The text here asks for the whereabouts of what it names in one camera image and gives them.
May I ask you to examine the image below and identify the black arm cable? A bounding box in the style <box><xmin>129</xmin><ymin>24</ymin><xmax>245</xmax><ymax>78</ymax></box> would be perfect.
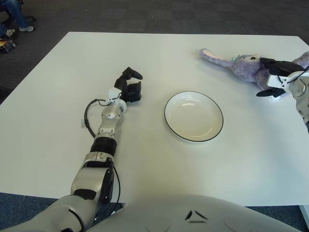
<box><xmin>277</xmin><ymin>65</ymin><xmax>309</xmax><ymax>84</ymax></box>
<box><xmin>81</xmin><ymin>98</ymin><xmax>109</xmax><ymax>140</ymax></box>

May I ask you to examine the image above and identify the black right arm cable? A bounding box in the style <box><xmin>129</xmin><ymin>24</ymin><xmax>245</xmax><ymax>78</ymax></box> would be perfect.
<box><xmin>277</xmin><ymin>65</ymin><xmax>309</xmax><ymax>84</ymax></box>

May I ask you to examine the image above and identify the person leg in jeans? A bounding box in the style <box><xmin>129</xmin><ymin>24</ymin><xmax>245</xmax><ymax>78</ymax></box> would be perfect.
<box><xmin>0</xmin><ymin>0</ymin><xmax>28</xmax><ymax>29</ymax></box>

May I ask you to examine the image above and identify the grey robot torso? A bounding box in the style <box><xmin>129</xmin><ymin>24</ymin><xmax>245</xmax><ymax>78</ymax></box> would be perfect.
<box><xmin>91</xmin><ymin>193</ymin><xmax>307</xmax><ymax>232</ymax></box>

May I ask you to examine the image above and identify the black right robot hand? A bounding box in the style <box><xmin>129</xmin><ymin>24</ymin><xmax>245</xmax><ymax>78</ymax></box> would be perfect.
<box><xmin>256</xmin><ymin>57</ymin><xmax>306</xmax><ymax>99</ymax></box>

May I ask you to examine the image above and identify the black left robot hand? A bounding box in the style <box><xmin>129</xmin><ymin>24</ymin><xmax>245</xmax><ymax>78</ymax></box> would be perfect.
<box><xmin>113</xmin><ymin>67</ymin><xmax>143</xmax><ymax>104</ymax></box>

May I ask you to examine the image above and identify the white table leg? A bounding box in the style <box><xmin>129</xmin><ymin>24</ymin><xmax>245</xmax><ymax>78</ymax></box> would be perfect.
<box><xmin>299</xmin><ymin>204</ymin><xmax>309</xmax><ymax>219</ymax></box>

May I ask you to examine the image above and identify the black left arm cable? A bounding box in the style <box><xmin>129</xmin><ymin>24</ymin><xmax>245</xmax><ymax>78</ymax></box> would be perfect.
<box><xmin>81</xmin><ymin>98</ymin><xmax>109</xmax><ymax>140</ymax></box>

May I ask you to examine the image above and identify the white plate with black rim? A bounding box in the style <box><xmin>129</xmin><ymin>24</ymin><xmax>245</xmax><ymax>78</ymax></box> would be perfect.
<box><xmin>164</xmin><ymin>91</ymin><xmax>224</xmax><ymax>144</ymax></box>

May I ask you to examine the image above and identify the black office chair base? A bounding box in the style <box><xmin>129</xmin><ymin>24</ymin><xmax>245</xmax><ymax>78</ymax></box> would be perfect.
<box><xmin>0</xmin><ymin>7</ymin><xmax>37</xmax><ymax>26</ymax></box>

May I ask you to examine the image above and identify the purple plush bunny doll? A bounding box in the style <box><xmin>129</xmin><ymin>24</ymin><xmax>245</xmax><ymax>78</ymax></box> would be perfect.
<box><xmin>198</xmin><ymin>48</ymin><xmax>309</xmax><ymax>90</ymax></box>

